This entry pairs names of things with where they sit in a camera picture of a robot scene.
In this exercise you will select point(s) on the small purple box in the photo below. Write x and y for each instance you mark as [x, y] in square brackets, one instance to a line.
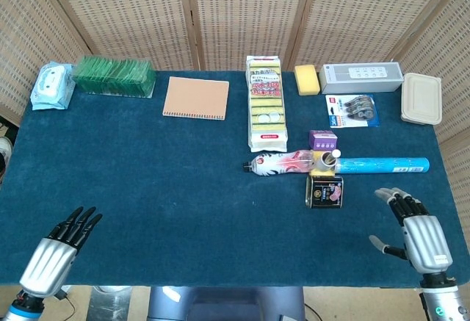
[323, 140]

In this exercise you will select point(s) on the blue cylindrical roll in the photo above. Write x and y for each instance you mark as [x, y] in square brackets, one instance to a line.
[382, 165]

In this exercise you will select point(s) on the woven bamboo folding screen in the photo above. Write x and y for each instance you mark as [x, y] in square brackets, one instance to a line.
[238, 16]

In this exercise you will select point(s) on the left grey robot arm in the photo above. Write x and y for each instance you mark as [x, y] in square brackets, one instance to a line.
[22, 308]

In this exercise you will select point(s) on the blue velvet tablecloth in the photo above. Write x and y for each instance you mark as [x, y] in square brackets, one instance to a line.
[165, 189]

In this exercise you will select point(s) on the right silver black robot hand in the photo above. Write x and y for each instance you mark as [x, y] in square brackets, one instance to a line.
[426, 242]

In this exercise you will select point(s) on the small yellow block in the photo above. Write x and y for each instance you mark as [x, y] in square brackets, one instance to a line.
[323, 172]

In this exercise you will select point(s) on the black gold meat can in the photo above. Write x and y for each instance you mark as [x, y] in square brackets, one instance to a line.
[325, 191]

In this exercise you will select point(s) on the yellow sponge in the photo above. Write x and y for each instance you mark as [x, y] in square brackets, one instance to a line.
[306, 79]

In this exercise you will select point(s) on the white red plastic drink bottle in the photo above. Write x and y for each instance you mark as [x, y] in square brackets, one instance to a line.
[279, 163]

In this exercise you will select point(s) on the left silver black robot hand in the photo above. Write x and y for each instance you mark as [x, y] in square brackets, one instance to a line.
[49, 262]

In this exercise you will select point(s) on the beige lidded food container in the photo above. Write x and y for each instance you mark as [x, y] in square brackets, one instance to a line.
[421, 98]

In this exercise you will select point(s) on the correction tape blister pack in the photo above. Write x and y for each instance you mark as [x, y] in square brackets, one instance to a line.
[352, 111]

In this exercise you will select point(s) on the light blue wet wipes pack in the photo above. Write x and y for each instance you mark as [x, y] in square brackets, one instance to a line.
[51, 86]

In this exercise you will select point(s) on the white rectangular carton box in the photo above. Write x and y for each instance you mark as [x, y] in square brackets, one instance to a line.
[360, 76]

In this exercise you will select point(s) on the yellow green sponge multipack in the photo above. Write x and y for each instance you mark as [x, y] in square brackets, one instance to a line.
[266, 104]

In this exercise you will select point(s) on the white shoe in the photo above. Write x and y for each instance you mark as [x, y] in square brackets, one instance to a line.
[5, 148]

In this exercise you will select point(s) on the clear box of green packets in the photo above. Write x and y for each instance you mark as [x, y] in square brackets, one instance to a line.
[115, 76]

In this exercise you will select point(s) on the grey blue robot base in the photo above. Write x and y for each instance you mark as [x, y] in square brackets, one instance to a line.
[227, 304]

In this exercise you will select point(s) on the shiny metal stand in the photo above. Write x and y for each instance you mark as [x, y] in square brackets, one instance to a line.
[108, 304]

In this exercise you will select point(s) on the brown spiral notebook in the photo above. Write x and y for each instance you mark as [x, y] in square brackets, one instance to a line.
[196, 97]

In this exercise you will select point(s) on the transparent test tube white cap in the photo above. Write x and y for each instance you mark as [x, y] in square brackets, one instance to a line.
[333, 155]

